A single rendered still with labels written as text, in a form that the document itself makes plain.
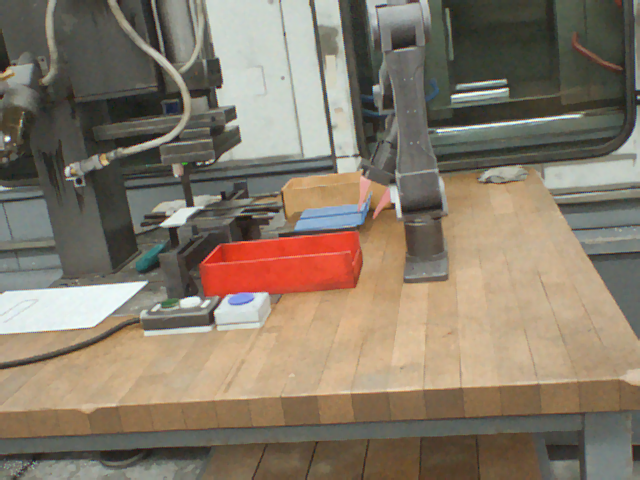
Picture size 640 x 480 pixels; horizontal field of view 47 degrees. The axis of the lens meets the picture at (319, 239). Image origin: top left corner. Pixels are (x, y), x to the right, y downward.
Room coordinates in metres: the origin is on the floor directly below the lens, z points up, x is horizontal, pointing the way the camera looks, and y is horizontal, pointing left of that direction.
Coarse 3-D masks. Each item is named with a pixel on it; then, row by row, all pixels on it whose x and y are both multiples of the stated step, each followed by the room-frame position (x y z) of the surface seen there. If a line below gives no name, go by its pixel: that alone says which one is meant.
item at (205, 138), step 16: (192, 96) 1.38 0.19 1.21; (176, 112) 1.45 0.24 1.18; (192, 112) 1.39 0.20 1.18; (208, 112) 1.36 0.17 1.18; (224, 112) 1.35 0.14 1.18; (96, 128) 1.40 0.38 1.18; (112, 128) 1.40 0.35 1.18; (128, 128) 1.39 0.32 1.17; (144, 128) 1.38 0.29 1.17; (160, 128) 1.38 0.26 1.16; (192, 128) 1.37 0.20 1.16; (208, 128) 1.35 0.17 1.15; (224, 128) 1.43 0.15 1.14; (176, 144) 1.30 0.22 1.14; (192, 144) 1.30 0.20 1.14; (208, 144) 1.29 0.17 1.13; (224, 144) 1.35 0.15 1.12; (176, 160) 1.30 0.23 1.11; (192, 160) 1.30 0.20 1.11; (208, 160) 1.36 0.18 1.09; (176, 176) 1.33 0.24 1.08
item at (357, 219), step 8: (368, 208) 1.40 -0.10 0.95; (344, 216) 1.47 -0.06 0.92; (352, 216) 1.46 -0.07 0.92; (360, 216) 1.45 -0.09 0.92; (296, 224) 1.46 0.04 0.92; (304, 224) 1.45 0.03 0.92; (312, 224) 1.44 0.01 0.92; (320, 224) 1.43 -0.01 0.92; (328, 224) 1.42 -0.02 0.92; (336, 224) 1.41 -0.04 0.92; (352, 224) 1.40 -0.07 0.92; (360, 224) 1.40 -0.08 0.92
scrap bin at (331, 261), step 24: (264, 240) 1.24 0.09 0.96; (288, 240) 1.23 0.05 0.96; (312, 240) 1.22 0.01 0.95; (336, 240) 1.21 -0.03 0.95; (216, 264) 1.13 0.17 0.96; (240, 264) 1.13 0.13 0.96; (264, 264) 1.12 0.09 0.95; (288, 264) 1.11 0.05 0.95; (312, 264) 1.10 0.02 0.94; (336, 264) 1.10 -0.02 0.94; (360, 264) 1.18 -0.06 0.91; (216, 288) 1.14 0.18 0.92; (240, 288) 1.13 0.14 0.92; (264, 288) 1.12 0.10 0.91; (288, 288) 1.11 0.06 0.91; (312, 288) 1.10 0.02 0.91; (336, 288) 1.10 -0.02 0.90
